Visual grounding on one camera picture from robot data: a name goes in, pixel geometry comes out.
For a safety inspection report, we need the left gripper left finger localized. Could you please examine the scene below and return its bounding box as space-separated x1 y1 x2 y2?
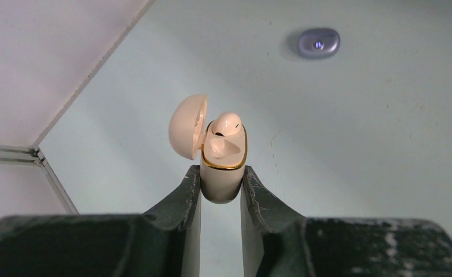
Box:
0 165 201 276

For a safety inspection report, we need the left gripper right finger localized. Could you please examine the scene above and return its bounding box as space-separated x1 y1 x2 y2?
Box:
241 166 452 276

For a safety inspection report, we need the beige earbud charging case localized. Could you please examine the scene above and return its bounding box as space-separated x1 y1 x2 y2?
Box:
168 94 248 204

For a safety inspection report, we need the purple earbud charging case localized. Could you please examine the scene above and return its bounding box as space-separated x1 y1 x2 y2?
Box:
296 28 341 59

